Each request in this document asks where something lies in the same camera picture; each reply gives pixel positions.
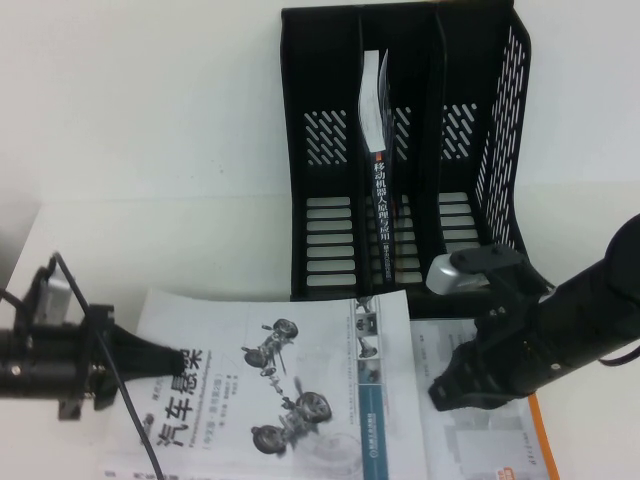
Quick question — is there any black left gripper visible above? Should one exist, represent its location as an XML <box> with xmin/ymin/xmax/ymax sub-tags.
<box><xmin>57</xmin><ymin>303</ymin><xmax>184</xmax><ymax>421</ymax></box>

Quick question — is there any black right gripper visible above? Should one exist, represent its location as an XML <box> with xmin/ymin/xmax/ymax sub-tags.
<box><xmin>427</xmin><ymin>299</ymin><xmax>559</xmax><ymax>413</ymax></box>

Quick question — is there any white car suspension book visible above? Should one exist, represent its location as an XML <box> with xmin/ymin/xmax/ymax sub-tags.
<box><xmin>102</xmin><ymin>287</ymin><xmax>431</xmax><ymax>480</ymax></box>

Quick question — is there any orange edged ROS2 book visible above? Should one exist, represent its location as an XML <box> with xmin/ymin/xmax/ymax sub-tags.
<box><xmin>409</xmin><ymin>317</ymin><xmax>560</xmax><ymax>480</ymax></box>

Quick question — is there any black spine robot book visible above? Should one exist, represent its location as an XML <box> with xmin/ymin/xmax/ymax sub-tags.
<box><xmin>358</xmin><ymin>48</ymin><xmax>401</xmax><ymax>292</ymax></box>

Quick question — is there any black plastic book stand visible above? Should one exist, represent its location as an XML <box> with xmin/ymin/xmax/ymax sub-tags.
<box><xmin>279</xmin><ymin>0</ymin><xmax>537</xmax><ymax>321</ymax></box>

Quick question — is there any black left camera cable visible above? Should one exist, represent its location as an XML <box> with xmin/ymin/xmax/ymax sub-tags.
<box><xmin>49</xmin><ymin>252</ymin><xmax>164</xmax><ymax>480</ymax></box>

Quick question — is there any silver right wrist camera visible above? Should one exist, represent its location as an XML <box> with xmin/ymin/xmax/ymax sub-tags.
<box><xmin>424</xmin><ymin>252</ymin><xmax>494</xmax><ymax>296</ymax></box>

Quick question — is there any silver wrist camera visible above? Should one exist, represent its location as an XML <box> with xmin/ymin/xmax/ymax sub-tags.
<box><xmin>42</xmin><ymin>277</ymin><xmax>72</xmax><ymax>324</ymax></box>
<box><xmin>424</xmin><ymin>252</ymin><xmax>494</xmax><ymax>296</ymax></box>

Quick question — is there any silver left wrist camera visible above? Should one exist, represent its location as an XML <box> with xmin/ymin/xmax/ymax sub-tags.
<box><xmin>42</xmin><ymin>277</ymin><xmax>72</xmax><ymax>324</ymax></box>

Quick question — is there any black right camera bracket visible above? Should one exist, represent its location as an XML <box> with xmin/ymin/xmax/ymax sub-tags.
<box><xmin>449</xmin><ymin>244</ymin><xmax>546</xmax><ymax>321</ymax></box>

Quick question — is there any black camera bracket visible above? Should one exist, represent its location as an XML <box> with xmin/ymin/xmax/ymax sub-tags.
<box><xmin>449</xmin><ymin>244</ymin><xmax>546</xmax><ymax>321</ymax></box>
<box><xmin>14</xmin><ymin>264</ymin><xmax>56</xmax><ymax>331</ymax></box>

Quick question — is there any black left camera bracket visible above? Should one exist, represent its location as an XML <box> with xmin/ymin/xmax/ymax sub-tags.
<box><xmin>14</xmin><ymin>264</ymin><xmax>56</xmax><ymax>331</ymax></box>

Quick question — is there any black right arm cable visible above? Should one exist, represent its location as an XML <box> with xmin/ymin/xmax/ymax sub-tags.
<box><xmin>599</xmin><ymin>342</ymin><xmax>640</xmax><ymax>369</ymax></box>

